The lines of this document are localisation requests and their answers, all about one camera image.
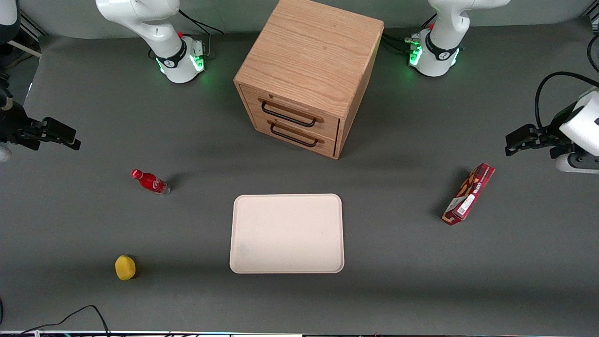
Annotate wooden drawer cabinet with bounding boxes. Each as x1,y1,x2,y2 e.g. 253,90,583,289
234,0,385,160

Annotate yellow lemon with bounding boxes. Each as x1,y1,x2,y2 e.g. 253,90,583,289
115,255,137,281

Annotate black hanging cable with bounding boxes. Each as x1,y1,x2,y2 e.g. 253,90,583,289
587,33,599,73

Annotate black cable at table edge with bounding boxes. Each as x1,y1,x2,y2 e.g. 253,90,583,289
9,305,111,337

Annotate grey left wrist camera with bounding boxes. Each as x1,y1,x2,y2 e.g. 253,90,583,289
555,152,599,175

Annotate red coke bottle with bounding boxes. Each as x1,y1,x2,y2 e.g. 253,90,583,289
131,168,172,196

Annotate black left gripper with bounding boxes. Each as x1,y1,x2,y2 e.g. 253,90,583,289
505,104,577,158

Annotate red shortbread cookie box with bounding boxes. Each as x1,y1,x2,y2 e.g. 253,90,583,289
441,162,496,227

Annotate black right arm base cable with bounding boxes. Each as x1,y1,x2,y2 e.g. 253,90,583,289
178,8,225,59

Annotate wooden drawer front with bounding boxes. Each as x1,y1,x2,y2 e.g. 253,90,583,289
239,85,341,140
250,112,338,158

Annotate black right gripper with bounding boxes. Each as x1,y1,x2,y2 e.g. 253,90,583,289
0,101,81,151

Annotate black left arm base cable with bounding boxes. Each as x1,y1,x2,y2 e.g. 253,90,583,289
381,14,438,55

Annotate black metal drawer handle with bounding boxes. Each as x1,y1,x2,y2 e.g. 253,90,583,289
270,120,320,148
261,100,317,128

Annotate beige plastic tray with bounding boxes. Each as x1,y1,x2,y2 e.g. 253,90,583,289
229,193,345,275

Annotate black left wrist cable loop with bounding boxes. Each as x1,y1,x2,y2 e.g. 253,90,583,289
535,71,599,132

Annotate black arm base cable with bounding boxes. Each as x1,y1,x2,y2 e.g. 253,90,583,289
381,14,438,55
178,8,225,59

